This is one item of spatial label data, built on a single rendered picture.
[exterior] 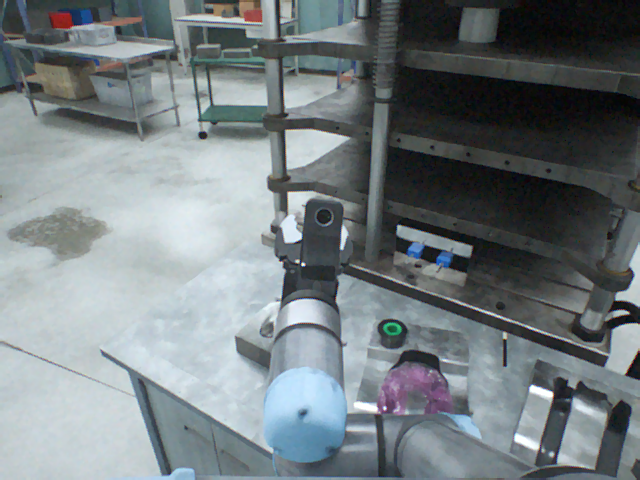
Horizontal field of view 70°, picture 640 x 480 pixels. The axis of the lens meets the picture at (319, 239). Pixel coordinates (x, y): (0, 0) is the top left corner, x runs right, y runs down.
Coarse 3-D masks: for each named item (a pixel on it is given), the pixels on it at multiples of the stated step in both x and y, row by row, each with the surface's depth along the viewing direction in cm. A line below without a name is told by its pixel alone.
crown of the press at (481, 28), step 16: (448, 0) 145; (464, 0) 139; (480, 0) 137; (496, 0) 136; (512, 0) 138; (464, 16) 148; (480, 16) 144; (496, 16) 145; (464, 32) 149; (480, 32) 147; (496, 32) 150
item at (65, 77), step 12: (48, 60) 551; (60, 60) 554; (72, 60) 559; (84, 60) 555; (48, 72) 543; (60, 72) 534; (72, 72) 533; (84, 72) 546; (48, 84) 554; (60, 84) 542; (72, 84) 535; (84, 84) 548; (60, 96) 555; (72, 96) 543; (84, 96) 552
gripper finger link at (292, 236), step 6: (288, 216) 68; (294, 216) 67; (282, 222) 66; (288, 222) 66; (294, 222) 66; (282, 228) 64; (288, 228) 64; (294, 228) 65; (288, 234) 63; (294, 234) 63; (300, 234) 63; (288, 240) 62; (294, 240) 62; (300, 240) 62
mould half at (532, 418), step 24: (528, 384) 123; (552, 384) 107; (600, 384) 117; (528, 408) 104; (576, 408) 102; (600, 408) 102; (528, 432) 102; (576, 432) 99; (600, 432) 98; (528, 456) 98; (576, 456) 97; (624, 456) 95
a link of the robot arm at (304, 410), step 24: (288, 336) 46; (312, 336) 46; (336, 336) 48; (288, 360) 43; (312, 360) 43; (336, 360) 45; (288, 384) 41; (312, 384) 41; (336, 384) 42; (264, 408) 42; (288, 408) 39; (312, 408) 39; (336, 408) 40; (264, 432) 40; (288, 432) 39; (312, 432) 39; (336, 432) 39; (288, 456) 41; (312, 456) 41
